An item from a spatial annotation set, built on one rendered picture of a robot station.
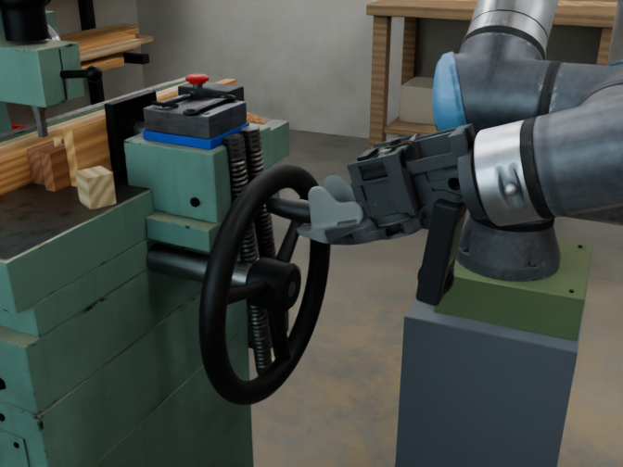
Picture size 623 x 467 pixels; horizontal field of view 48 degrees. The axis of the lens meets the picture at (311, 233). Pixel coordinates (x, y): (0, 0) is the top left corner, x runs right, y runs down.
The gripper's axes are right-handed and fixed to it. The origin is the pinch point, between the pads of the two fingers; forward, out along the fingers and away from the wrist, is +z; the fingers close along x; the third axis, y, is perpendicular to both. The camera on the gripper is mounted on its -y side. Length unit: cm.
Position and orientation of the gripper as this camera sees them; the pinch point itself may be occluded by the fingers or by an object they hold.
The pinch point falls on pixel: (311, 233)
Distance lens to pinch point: 75.8
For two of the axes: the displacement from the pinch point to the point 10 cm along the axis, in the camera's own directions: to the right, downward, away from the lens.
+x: -4.4, 3.9, -8.1
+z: -8.4, 1.5, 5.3
